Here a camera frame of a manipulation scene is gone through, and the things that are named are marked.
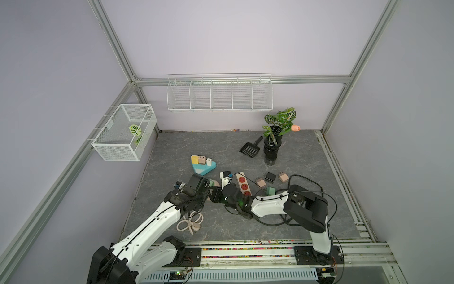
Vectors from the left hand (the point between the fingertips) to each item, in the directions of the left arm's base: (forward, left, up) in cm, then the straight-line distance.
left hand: (207, 194), depth 81 cm
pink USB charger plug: (+9, -27, -9) cm, 30 cm away
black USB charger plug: (+13, -34, -11) cm, 38 cm away
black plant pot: (+28, -37, -7) cm, 46 cm away
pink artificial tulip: (+23, -44, +17) cm, 52 cm away
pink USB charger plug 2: (+11, -41, -9) cm, 43 cm away
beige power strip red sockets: (+8, -18, -9) cm, 21 cm away
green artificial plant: (+31, -39, +13) cm, 51 cm away
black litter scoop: (+33, -25, -11) cm, 43 cm away
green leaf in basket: (+26, +32, +19) cm, 46 cm away
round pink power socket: (+5, -4, +2) cm, 6 cm away
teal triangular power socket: (+21, +5, -7) cm, 23 cm away
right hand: (+3, +1, -1) cm, 4 cm away
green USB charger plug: (+3, -32, -9) cm, 33 cm away
